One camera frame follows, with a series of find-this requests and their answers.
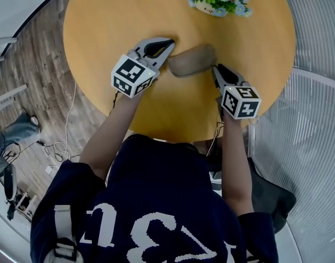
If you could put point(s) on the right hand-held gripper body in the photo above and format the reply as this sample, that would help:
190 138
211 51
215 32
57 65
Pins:
241 103

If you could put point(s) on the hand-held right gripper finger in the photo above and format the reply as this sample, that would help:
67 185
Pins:
219 78
234 78

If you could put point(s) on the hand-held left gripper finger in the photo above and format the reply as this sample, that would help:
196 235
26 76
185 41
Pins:
163 59
145 42

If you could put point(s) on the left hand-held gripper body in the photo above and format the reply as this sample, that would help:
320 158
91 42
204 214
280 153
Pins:
129 73

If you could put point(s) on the grey-brown fabric pouch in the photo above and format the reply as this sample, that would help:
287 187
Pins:
192 60

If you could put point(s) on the person's right forearm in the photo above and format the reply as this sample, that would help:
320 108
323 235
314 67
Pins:
236 168

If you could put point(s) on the person's left forearm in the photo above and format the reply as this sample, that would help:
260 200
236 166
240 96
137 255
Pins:
110 141

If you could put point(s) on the black mesh office chair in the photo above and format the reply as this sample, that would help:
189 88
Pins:
268 196

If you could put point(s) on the navy printed sweatshirt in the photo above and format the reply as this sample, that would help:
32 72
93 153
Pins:
156 190

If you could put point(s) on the white power adapter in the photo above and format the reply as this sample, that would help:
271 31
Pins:
49 169

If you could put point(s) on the white metal desk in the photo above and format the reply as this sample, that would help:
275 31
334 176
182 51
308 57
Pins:
3 41

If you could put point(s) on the grey office chair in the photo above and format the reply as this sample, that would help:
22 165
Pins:
10 182

